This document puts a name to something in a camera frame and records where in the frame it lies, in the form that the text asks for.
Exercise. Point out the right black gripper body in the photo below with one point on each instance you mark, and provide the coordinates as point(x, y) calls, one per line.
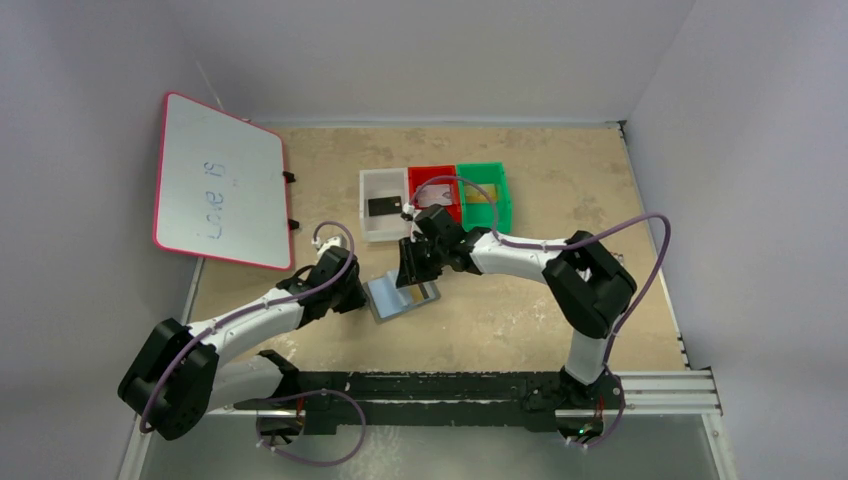
point(411, 260)

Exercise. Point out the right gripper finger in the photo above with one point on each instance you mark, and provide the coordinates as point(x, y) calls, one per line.
point(432, 267)
point(409, 271)

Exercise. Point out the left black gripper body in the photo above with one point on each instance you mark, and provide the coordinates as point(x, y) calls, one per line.
point(351, 295)

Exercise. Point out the grey leather card holder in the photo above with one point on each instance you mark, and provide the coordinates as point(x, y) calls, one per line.
point(387, 301)

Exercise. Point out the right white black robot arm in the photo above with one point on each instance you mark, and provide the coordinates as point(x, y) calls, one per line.
point(590, 286)

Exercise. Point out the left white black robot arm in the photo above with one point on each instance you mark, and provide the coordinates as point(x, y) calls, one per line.
point(170, 383)

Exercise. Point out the silver pink credit card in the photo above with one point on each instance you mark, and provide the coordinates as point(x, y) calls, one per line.
point(435, 194)

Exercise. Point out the gold credit card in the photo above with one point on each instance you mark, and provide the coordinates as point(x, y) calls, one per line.
point(480, 192)

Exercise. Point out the black credit card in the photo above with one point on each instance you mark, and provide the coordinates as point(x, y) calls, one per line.
point(382, 206)

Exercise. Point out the green plastic bin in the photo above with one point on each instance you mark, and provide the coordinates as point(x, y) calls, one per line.
point(476, 210)

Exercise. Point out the white plastic bin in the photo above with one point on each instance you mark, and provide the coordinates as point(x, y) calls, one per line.
point(383, 183)

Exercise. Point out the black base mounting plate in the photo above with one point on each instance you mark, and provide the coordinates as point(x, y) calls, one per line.
point(321, 413)

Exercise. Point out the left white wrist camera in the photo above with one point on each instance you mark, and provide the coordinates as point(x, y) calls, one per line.
point(321, 246)

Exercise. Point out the white board with pink frame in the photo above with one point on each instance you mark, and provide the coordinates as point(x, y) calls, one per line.
point(221, 192)

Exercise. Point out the aluminium frame rail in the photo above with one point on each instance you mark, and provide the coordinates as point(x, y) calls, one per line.
point(687, 392)

